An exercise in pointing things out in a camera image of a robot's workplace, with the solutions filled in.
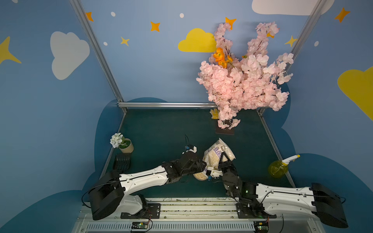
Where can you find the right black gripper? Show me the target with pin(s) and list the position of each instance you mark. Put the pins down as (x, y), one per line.
(226, 168)

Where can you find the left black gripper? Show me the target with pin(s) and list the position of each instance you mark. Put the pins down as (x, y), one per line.
(196, 163)

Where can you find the clear plastic oats bag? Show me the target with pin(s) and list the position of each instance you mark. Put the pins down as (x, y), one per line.
(212, 154)

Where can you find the white patterned breakfast bowl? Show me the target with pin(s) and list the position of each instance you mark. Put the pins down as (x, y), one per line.
(201, 176)

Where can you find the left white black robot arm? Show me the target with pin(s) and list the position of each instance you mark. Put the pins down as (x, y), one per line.
(114, 190)

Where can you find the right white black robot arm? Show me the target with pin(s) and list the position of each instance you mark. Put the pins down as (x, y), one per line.
(263, 201)

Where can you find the yellow work glove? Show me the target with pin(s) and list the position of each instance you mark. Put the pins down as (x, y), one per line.
(214, 113)

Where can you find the green spray bottle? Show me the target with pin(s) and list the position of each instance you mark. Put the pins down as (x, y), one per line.
(279, 168)

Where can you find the white flower in beige pot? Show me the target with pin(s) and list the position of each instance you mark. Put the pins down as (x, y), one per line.
(124, 144)

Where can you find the right electronics board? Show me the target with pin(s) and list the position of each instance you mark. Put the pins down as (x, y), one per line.
(261, 227)

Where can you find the electronics board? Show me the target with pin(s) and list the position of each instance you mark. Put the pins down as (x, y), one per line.
(139, 226)
(261, 227)

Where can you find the pink cherry blossom tree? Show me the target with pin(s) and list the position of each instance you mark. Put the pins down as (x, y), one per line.
(248, 83)

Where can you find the left electronics board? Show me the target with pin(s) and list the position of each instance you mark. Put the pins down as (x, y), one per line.
(139, 226)

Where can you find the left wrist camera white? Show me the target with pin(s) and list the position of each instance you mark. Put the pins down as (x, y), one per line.
(190, 148)

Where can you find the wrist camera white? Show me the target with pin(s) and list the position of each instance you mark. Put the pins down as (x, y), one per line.
(190, 148)
(213, 173)

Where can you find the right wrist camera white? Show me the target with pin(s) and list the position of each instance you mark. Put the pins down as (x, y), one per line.
(213, 173)

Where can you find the brown tree base plate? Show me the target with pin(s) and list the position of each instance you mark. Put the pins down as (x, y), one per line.
(224, 131)

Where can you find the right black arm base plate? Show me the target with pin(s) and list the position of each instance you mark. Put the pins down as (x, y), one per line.
(244, 211)

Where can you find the aluminium front rail frame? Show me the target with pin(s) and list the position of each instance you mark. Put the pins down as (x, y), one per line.
(195, 215)

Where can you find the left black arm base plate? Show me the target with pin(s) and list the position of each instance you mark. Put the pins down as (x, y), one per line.
(152, 212)

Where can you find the aluminium back rail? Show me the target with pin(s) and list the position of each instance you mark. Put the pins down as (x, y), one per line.
(166, 105)

